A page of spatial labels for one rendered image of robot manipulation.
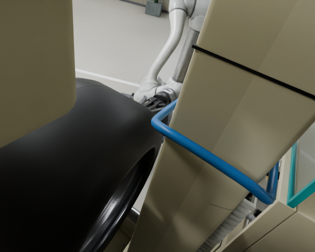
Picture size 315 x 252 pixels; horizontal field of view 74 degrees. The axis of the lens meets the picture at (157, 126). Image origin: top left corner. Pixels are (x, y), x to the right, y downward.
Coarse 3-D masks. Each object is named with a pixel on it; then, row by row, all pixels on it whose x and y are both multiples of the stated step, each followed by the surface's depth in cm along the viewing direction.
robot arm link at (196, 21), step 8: (200, 0) 115; (208, 0) 116; (200, 8) 116; (192, 16) 120; (200, 16) 119; (192, 24) 125; (200, 24) 122; (192, 32) 128; (192, 40) 131; (184, 48) 136; (192, 48) 134; (184, 56) 139; (176, 64) 148; (184, 64) 142; (176, 72) 148; (184, 72) 146; (168, 80) 155; (176, 80) 151
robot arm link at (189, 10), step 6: (174, 0) 114; (180, 0) 113; (186, 0) 114; (192, 0) 114; (174, 6) 113; (180, 6) 113; (186, 6) 115; (192, 6) 115; (186, 12) 116; (192, 12) 118
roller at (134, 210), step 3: (132, 207) 84; (132, 210) 83; (135, 210) 83; (138, 210) 84; (129, 213) 82; (132, 213) 82; (135, 213) 82; (138, 213) 82; (129, 216) 82; (132, 216) 82; (135, 216) 82; (132, 219) 82; (135, 219) 81; (135, 222) 82
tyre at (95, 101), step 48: (96, 96) 46; (48, 144) 36; (96, 144) 37; (144, 144) 47; (0, 192) 33; (48, 192) 32; (96, 192) 36; (0, 240) 32; (48, 240) 32; (96, 240) 72
